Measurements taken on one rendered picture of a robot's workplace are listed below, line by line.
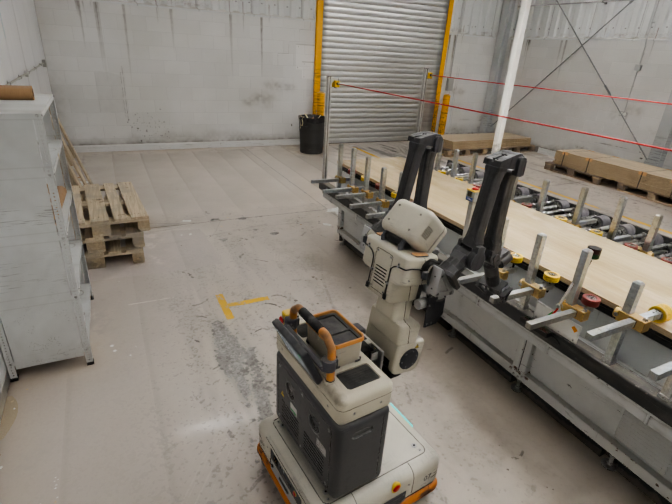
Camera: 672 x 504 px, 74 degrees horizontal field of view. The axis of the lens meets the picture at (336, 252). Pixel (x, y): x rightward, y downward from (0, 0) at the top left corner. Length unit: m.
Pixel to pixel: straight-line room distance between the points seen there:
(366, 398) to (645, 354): 1.41
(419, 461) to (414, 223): 1.09
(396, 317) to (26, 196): 2.01
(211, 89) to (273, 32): 1.63
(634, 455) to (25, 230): 3.36
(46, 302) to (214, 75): 6.86
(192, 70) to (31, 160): 6.65
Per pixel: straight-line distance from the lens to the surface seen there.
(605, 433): 2.90
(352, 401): 1.65
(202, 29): 9.23
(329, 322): 1.84
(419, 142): 1.94
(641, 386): 2.35
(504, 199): 1.75
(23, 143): 2.76
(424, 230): 1.70
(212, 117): 9.34
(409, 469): 2.18
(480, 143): 10.44
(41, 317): 3.13
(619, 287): 2.70
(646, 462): 2.84
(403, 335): 1.89
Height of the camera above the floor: 1.92
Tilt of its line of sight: 25 degrees down
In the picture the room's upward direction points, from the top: 4 degrees clockwise
